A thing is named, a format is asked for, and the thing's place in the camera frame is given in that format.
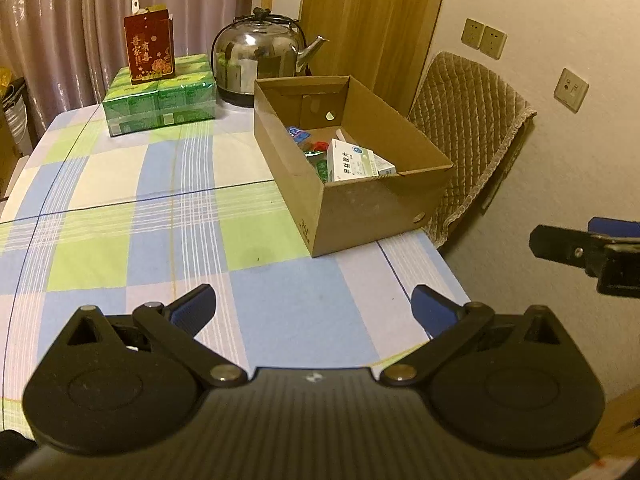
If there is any red gift box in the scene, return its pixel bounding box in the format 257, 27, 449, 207
123, 0, 176, 86

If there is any silver foil bag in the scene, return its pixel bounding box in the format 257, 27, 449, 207
307, 152, 331, 184

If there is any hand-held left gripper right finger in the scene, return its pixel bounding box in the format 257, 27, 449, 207
380, 284, 573, 388

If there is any chair with quilted cover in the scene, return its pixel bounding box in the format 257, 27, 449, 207
407, 51, 538, 251

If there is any brown cardboard box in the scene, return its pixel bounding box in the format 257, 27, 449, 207
253, 75, 456, 259

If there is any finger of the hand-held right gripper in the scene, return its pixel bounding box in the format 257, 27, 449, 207
529, 225, 608, 276
589, 216, 640, 246

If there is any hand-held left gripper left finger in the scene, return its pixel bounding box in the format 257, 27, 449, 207
65, 283, 247, 391

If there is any pink curtain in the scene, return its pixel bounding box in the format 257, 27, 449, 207
0, 0, 256, 131

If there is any stainless steel kettle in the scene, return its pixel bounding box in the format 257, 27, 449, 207
211, 7, 330, 108

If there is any beige wall socket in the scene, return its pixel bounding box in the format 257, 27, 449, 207
553, 67, 589, 114
461, 17, 485, 50
480, 25, 507, 61

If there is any wooden door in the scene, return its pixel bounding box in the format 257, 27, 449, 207
260, 0, 451, 116

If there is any green tissue multipack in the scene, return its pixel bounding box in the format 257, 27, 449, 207
101, 53, 218, 137

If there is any white and green medicine box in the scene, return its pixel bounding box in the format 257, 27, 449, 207
327, 138, 381, 183

